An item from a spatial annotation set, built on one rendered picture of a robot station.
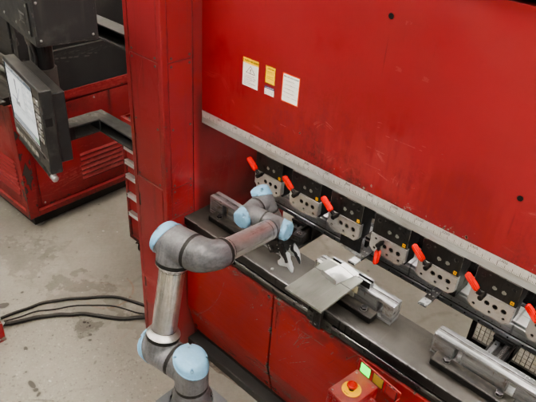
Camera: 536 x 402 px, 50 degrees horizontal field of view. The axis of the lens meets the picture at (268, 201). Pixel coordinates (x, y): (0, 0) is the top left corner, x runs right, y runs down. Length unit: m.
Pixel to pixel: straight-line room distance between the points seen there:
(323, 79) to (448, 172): 0.55
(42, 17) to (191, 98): 0.68
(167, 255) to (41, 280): 2.17
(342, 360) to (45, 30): 1.69
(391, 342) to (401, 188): 0.62
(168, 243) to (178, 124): 0.87
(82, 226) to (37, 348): 1.14
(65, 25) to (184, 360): 1.27
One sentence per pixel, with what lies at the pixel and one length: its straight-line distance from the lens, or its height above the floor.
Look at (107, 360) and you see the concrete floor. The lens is 3.37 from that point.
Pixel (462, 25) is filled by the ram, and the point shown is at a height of 2.05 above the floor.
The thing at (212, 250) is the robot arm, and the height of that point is 1.39.
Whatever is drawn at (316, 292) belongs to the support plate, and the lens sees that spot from 2.24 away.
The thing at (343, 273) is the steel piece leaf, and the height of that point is 1.00.
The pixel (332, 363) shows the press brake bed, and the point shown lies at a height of 0.63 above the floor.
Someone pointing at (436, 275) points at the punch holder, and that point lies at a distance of 2.09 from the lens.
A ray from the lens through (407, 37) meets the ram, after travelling 1.86.
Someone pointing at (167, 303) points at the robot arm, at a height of 1.16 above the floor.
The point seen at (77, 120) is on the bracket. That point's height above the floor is 1.21.
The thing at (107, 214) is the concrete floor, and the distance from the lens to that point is 4.43.
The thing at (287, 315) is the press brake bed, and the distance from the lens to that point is 2.55.
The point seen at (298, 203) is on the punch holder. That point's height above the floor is 1.20.
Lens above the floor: 2.48
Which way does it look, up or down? 33 degrees down
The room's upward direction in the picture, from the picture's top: 4 degrees clockwise
